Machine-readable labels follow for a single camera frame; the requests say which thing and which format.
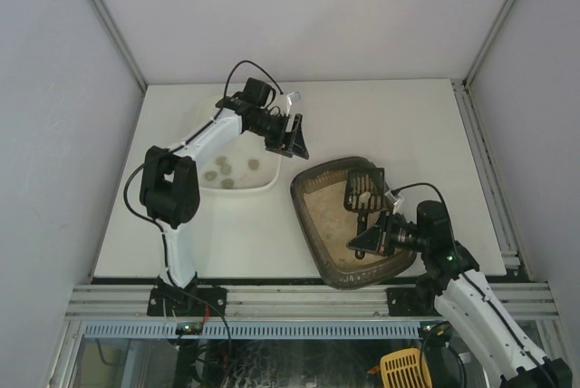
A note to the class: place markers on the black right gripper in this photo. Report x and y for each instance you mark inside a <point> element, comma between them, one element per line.
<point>378,234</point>

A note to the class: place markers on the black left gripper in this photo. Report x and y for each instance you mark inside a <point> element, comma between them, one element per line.
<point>282,135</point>

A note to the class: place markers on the grey-green litter clump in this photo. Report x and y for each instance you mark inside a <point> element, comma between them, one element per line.
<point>227,184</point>
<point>210,175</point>
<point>253,164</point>
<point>225,170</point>
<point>222,161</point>

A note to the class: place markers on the brown litter box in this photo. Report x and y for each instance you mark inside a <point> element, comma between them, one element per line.
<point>317,195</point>

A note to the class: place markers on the black litter scoop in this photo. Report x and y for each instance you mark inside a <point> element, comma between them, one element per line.
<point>364,194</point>

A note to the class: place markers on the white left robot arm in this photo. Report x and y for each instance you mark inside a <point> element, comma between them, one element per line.
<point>164,190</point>

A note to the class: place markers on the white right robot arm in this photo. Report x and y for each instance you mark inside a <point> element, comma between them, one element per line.
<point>453,285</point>

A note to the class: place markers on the white plastic tub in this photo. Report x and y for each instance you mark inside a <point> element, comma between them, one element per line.
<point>238,152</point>

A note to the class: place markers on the yellow slotted scoop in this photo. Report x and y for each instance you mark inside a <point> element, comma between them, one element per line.
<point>405,368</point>

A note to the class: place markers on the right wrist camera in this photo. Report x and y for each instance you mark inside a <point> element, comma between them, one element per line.
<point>394,201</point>

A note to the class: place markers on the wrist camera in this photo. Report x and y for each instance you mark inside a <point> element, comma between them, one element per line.
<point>293,100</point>
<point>394,201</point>

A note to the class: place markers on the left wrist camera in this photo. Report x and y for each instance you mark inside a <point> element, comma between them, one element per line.
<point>293,100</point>

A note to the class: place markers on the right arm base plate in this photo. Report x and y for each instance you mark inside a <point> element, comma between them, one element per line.
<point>412,302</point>

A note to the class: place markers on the aluminium frame rail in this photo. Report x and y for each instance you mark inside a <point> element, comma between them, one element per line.
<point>524,301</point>

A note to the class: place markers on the grey slotted cable duct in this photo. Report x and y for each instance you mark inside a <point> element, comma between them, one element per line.
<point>215,330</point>

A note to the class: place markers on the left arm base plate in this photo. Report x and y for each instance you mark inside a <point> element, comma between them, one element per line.
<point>167,300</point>

